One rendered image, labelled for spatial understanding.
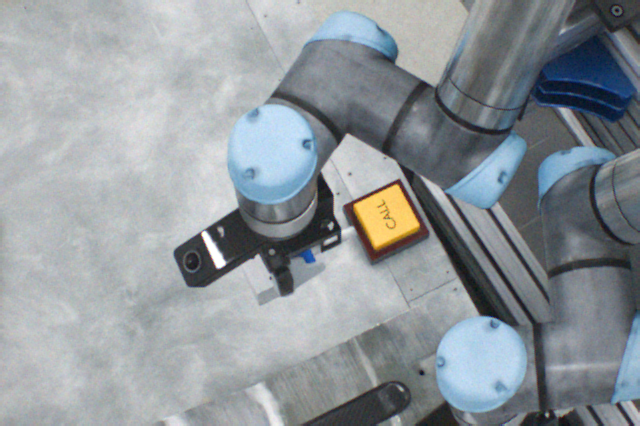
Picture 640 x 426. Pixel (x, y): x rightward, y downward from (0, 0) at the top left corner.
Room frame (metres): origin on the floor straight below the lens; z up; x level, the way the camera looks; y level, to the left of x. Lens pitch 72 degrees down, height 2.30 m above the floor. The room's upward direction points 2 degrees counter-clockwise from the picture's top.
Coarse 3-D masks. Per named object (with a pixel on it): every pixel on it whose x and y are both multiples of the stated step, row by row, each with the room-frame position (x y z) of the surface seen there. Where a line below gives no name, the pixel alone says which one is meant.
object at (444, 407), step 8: (440, 408) 0.19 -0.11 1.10; (448, 408) 0.19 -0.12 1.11; (432, 416) 0.18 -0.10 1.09; (440, 416) 0.18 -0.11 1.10; (448, 416) 0.18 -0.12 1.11; (416, 424) 0.18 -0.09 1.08; (424, 424) 0.18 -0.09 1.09; (432, 424) 0.18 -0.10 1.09; (440, 424) 0.18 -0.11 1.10; (448, 424) 0.17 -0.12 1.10; (456, 424) 0.17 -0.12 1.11
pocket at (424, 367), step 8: (432, 352) 0.29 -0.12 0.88; (416, 360) 0.28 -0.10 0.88; (424, 360) 0.28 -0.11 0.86; (432, 360) 0.28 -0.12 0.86; (416, 368) 0.28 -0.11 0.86; (424, 368) 0.28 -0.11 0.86; (432, 368) 0.28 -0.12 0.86; (424, 376) 0.27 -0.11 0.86; (432, 376) 0.27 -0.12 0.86; (424, 384) 0.26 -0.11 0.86; (432, 384) 0.26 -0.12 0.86; (432, 392) 0.25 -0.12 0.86; (440, 392) 0.25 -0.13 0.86; (432, 400) 0.24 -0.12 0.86
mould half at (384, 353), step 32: (416, 320) 0.33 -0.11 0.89; (352, 352) 0.29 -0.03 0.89; (384, 352) 0.29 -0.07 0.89; (416, 352) 0.29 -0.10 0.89; (288, 384) 0.26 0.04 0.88; (320, 384) 0.26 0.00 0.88; (352, 384) 0.26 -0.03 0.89; (416, 384) 0.25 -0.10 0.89; (192, 416) 0.22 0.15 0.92; (224, 416) 0.22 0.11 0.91; (256, 416) 0.22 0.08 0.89; (288, 416) 0.22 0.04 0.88; (416, 416) 0.22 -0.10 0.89
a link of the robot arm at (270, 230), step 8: (240, 208) 0.37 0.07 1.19; (312, 208) 0.37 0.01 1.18; (248, 216) 0.36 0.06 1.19; (304, 216) 0.36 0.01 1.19; (312, 216) 0.37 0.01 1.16; (248, 224) 0.36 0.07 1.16; (256, 224) 0.35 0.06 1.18; (264, 224) 0.35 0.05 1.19; (272, 224) 0.35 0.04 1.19; (280, 224) 0.35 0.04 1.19; (288, 224) 0.35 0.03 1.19; (296, 224) 0.35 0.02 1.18; (304, 224) 0.36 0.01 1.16; (264, 232) 0.35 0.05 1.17; (272, 232) 0.35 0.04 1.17; (280, 232) 0.35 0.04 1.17; (288, 232) 0.35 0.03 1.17
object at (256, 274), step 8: (344, 232) 0.42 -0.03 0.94; (352, 232) 0.42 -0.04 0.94; (328, 240) 0.41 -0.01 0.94; (344, 240) 0.41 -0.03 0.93; (312, 248) 0.40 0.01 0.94; (320, 248) 0.40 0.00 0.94; (256, 256) 0.39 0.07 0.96; (296, 256) 0.39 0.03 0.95; (304, 256) 0.39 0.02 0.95; (312, 256) 0.39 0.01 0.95; (248, 264) 0.38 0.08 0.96; (256, 264) 0.38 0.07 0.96; (248, 272) 0.37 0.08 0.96; (256, 272) 0.37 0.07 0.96; (264, 272) 0.37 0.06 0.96; (248, 280) 0.37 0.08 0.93; (256, 280) 0.36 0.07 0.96; (264, 280) 0.36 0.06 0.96; (256, 288) 0.35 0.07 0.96; (264, 288) 0.35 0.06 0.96; (272, 288) 0.35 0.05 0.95; (256, 296) 0.35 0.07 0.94; (264, 296) 0.35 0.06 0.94; (272, 296) 0.35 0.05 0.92
